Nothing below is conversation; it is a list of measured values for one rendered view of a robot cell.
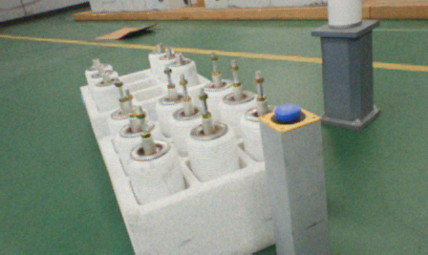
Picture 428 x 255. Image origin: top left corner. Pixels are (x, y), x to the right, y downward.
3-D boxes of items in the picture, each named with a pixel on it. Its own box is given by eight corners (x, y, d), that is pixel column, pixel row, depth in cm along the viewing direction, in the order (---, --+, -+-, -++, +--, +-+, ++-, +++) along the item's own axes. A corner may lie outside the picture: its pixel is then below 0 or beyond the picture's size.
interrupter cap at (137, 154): (162, 138, 78) (162, 136, 78) (177, 152, 71) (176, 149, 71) (125, 152, 75) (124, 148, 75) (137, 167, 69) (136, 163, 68)
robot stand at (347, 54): (339, 106, 138) (334, 19, 127) (381, 113, 128) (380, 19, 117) (316, 122, 129) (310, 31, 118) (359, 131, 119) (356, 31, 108)
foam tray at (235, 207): (245, 152, 119) (236, 95, 113) (326, 222, 85) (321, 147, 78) (116, 198, 108) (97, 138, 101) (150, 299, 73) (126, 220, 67)
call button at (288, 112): (292, 113, 64) (290, 100, 63) (307, 120, 60) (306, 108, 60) (270, 119, 63) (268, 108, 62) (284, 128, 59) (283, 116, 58)
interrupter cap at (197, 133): (231, 122, 79) (230, 119, 79) (225, 140, 72) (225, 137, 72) (194, 126, 81) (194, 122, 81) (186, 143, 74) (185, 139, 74)
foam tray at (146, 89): (185, 102, 168) (177, 61, 161) (223, 133, 134) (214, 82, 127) (93, 130, 156) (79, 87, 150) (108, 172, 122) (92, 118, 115)
